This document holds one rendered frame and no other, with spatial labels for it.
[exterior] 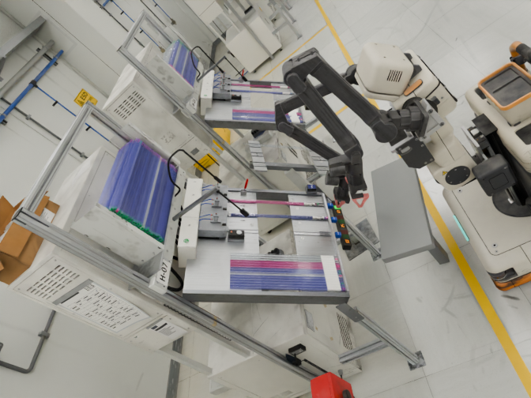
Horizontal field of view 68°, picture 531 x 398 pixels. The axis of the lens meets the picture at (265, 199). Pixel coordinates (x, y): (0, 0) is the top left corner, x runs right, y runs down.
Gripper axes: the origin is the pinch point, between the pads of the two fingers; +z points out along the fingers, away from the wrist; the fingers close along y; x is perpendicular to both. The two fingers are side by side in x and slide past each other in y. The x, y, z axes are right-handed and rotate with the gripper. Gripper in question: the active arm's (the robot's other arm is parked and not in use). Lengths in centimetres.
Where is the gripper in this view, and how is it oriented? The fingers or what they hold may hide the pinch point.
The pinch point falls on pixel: (338, 206)
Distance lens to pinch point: 205.3
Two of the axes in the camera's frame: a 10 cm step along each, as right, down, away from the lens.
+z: -1.0, 7.5, 6.6
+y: 0.5, 6.6, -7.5
